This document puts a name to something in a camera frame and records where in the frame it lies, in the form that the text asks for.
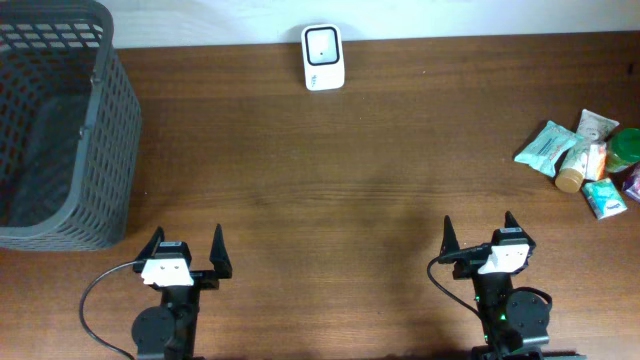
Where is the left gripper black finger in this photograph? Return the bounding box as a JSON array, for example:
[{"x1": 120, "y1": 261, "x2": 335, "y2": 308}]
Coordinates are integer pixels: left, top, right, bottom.
[
  {"x1": 135, "y1": 226, "x2": 164, "y2": 261},
  {"x1": 209, "y1": 224, "x2": 232, "y2": 278}
]

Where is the teal pouch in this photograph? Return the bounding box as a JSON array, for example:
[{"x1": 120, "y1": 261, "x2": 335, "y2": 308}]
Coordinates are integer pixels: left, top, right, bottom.
[{"x1": 514, "y1": 120, "x2": 584, "y2": 178}]

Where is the teal tissue pack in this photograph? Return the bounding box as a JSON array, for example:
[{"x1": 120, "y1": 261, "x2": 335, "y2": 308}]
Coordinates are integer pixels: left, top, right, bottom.
[{"x1": 582, "y1": 178, "x2": 628, "y2": 220}]

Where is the orange tissue pack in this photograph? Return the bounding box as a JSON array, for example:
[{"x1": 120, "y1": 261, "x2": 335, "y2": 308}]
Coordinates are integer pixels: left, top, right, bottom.
[{"x1": 585, "y1": 142, "x2": 607, "y2": 181}]

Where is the white cream tube gold cap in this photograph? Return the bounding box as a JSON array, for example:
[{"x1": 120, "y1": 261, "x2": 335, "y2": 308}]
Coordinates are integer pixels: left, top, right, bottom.
[{"x1": 555, "y1": 109, "x2": 619, "y2": 193}]

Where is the red purple snack package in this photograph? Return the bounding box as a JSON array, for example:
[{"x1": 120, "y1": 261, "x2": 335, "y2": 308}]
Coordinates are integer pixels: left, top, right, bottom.
[{"x1": 622, "y1": 164, "x2": 640, "y2": 202}]

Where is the green lid glass jar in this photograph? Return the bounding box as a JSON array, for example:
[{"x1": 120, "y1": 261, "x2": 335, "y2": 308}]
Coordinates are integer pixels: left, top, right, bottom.
[{"x1": 605, "y1": 128, "x2": 640, "y2": 173}]

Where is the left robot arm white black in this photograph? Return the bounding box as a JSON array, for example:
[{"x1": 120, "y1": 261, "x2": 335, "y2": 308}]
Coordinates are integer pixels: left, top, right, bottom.
[{"x1": 131, "y1": 225, "x2": 233, "y2": 360}]

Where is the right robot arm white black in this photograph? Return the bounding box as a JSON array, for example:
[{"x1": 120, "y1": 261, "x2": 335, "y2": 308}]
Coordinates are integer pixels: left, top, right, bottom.
[{"x1": 427, "y1": 212, "x2": 584, "y2": 360}]

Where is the grey plastic mesh basket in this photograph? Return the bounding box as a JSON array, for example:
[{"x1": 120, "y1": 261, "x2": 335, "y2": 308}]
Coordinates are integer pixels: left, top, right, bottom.
[{"x1": 1, "y1": 1, "x2": 142, "y2": 251}]

